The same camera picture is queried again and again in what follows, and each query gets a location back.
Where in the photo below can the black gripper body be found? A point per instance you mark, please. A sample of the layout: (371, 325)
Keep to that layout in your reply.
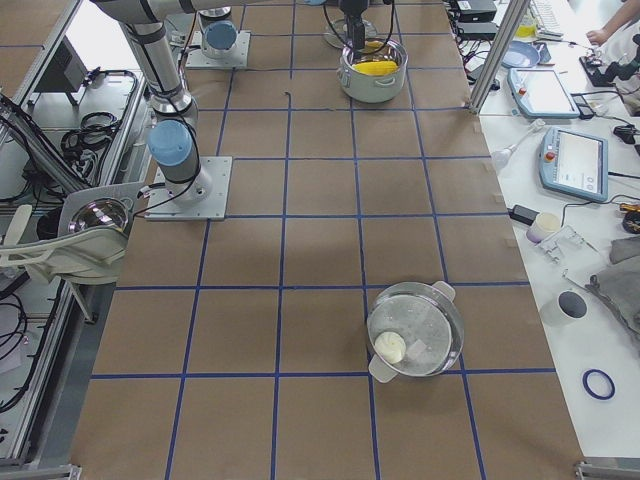
(353, 8)

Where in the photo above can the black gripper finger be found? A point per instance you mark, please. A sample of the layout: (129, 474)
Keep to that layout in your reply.
(355, 32)

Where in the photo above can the glass pot lid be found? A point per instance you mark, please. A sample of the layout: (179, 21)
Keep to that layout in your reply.
(335, 34)

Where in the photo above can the yellow corn cob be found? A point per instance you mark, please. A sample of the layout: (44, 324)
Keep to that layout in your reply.
(376, 67)

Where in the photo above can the pale green cooking pot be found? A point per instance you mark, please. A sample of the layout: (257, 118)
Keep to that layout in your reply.
(373, 89)

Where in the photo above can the steel pot on chair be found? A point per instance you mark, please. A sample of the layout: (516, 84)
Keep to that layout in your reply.
(101, 212)

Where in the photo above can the light blue plate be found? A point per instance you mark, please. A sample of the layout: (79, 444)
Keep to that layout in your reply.
(520, 55)

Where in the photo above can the far teach pendant tablet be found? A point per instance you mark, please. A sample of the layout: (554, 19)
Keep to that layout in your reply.
(539, 93)

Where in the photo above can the teach pendant tablet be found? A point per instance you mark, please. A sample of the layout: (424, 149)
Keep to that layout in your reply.
(575, 164)
(539, 93)

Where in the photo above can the human hand at desk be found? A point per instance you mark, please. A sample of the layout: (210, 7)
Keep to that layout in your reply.
(597, 37)

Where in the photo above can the near teach pendant tablet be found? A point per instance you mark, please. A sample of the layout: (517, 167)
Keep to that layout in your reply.
(575, 164)

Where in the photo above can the white purple cup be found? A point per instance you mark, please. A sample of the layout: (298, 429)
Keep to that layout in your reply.
(544, 225)

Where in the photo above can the white steamed bun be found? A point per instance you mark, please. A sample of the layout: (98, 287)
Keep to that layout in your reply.
(390, 346)

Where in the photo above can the white cup dark inside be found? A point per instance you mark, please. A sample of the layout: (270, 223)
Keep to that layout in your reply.
(566, 307)

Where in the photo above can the grey cloth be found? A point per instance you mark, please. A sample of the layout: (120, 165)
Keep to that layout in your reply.
(617, 286)

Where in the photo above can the aluminium frame post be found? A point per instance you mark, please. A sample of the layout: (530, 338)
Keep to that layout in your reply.
(506, 31)

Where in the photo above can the glass bowl with handles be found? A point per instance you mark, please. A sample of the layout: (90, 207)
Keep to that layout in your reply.
(428, 321)

